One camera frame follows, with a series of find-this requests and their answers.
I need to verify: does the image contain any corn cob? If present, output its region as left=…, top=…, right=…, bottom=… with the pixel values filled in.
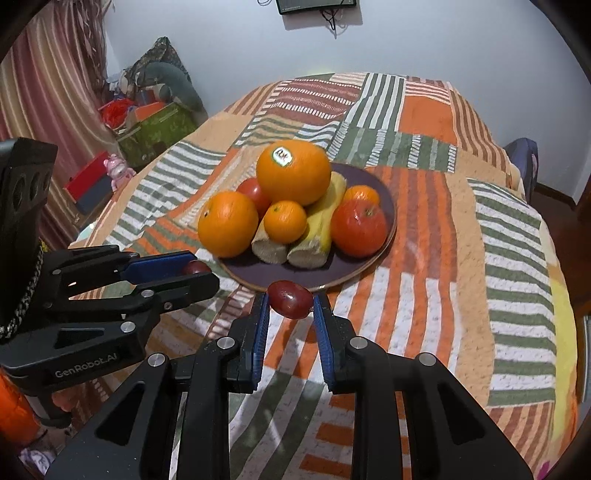
left=287, top=171, right=346, bottom=270
left=250, top=221, right=287, bottom=265

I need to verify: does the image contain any red tomato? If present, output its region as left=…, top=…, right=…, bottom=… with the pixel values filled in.
left=236, top=177, right=271, bottom=220
left=331, top=200, right=389, bottom=258

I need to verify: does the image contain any small mandarin orange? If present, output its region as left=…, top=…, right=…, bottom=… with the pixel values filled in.
left=263, top=200, right=308, bottom=245

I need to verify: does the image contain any large orange with sticker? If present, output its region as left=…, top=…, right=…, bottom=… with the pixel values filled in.
left=256, top=140, right=332, bottom=206

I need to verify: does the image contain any red box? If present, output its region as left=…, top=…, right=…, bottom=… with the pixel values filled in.
left=64, top=151, right=112, bottom=215

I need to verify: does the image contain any pink toy figure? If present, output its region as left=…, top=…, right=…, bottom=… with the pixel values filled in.
left=103, top=154, right=136, bottom=192

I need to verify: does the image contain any green storage box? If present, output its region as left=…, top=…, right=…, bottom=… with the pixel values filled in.
left=117, top=103, right=197, bottom=171

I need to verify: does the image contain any patchwork striped bedspread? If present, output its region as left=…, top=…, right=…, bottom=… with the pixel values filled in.
left=85, top=73, right=577, bottom=479

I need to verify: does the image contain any striped red curtain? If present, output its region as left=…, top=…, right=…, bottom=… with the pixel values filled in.
left=1, top=1, right=118, bottom=249

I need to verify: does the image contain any purple round plate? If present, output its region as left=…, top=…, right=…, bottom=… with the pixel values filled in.
left=217, top=163, right=397, bottom=292

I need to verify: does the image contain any grey plush dolphin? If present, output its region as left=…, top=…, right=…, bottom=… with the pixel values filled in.
left=136, top=62, right=204, bottom=111

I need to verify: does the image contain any small black wall monitor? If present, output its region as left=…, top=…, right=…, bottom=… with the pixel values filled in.
left=276, top=0, right=358, bottom=15

